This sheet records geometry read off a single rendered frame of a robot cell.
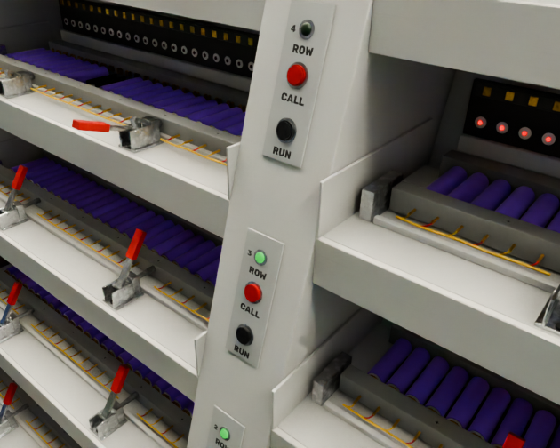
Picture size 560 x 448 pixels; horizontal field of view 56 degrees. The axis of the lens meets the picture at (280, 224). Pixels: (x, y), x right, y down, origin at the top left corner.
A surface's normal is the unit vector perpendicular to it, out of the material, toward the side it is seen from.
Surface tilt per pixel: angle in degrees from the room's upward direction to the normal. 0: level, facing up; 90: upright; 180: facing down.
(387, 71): 90
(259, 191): 90
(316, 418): 16
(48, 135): 106
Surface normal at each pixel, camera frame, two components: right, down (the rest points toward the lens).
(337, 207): 0.78, 0.34
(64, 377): 0.02, -0.86
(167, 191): -0.63, 0.39
